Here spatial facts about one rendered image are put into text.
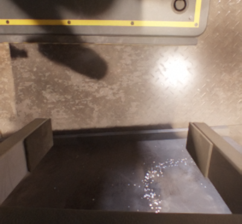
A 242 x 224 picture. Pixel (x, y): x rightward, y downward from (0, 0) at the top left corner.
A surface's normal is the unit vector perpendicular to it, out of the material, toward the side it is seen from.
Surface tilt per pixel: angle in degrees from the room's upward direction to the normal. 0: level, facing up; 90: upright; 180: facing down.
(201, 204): 90
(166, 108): 0
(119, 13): 0
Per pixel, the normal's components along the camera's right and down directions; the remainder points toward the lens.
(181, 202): -0.07, -0.96
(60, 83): -0.03, 0.26
